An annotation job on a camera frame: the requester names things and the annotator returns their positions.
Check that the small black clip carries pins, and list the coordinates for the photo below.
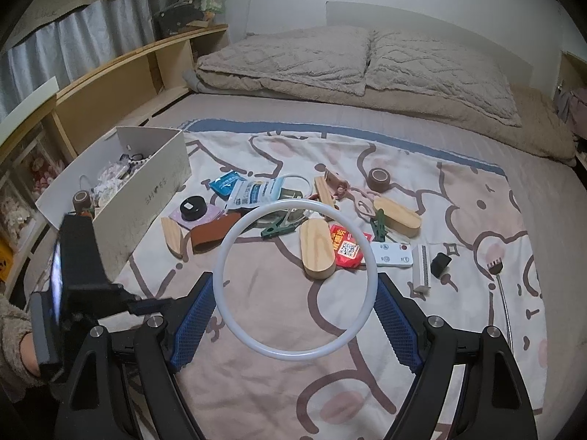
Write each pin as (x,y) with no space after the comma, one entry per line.
(441,263)

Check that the green clothes peg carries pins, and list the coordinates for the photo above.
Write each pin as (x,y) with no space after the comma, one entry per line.
(279,228)
(379,227)

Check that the wooden bedside shelf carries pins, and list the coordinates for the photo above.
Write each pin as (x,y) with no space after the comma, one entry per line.
(110,91)

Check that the white storage box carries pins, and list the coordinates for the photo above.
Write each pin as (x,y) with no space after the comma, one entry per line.
(146,201)

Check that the brown tape roll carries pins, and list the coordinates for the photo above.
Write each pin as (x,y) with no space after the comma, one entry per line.
(380,178)
(83,201)

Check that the wooden block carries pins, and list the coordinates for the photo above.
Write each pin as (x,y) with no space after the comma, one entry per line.
(326,192)

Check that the brown leather case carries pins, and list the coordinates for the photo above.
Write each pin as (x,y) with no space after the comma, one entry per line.
(213,233)

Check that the white rectangular perforated case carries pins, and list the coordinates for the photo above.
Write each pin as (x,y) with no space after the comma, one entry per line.
(419,270)

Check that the grey green soap dish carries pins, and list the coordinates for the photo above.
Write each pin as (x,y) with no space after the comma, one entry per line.
(293,214)

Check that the dark bag with hats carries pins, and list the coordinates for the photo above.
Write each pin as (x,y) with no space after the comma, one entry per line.
(183,13)

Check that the white remote control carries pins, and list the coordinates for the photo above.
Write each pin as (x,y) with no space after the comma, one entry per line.
(394,255)

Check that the person's left forearm fleece sleeve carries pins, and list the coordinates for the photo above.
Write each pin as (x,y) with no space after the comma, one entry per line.
(11,330)

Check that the pink doll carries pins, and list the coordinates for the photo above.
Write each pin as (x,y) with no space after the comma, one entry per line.
(43,169)

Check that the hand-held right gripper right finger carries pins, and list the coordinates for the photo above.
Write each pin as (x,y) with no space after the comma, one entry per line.
(396,325)

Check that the grey curtain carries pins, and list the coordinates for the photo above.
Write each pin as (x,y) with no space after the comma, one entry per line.
(91,32)

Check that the yellow box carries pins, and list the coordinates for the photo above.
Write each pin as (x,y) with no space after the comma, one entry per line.
(5,261)

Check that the black round tin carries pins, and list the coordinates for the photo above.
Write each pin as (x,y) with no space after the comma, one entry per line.
(192,208)

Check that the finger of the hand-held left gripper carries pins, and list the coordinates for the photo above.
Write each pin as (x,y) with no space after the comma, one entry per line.
(146,307)

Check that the white doll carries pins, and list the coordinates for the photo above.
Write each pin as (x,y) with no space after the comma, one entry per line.
(17,214)

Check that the bed with grey sheet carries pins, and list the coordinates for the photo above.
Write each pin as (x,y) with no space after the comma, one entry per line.
(367,121)

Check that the metal back scratcher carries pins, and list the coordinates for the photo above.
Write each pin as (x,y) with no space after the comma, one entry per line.
(503,302)

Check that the red snack packet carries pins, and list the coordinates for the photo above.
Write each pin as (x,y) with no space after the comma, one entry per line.
(348,250)

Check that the oval wooden box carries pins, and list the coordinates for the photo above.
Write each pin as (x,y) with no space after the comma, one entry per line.
(318,247)
(399,217)

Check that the purple notepad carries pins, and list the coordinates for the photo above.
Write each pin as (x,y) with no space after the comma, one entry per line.
(213,216)

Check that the half oval wooden piece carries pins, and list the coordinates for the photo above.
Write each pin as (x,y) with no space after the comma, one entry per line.
(173,238)

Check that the white crumpled tissue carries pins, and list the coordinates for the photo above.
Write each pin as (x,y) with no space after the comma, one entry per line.
(112,183)

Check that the white and blue packet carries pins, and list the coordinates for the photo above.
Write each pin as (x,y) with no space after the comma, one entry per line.
(254,195)

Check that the white foam board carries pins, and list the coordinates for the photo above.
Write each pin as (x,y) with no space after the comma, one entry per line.
(27,101)

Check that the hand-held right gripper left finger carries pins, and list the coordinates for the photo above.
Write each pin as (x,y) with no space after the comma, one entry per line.
(192,325)

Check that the beige quilted pillow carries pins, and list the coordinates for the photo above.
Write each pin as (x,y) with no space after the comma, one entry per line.
(284,59)
(440,73)

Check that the printed blanket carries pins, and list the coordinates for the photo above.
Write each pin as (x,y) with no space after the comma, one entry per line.
(266,293)

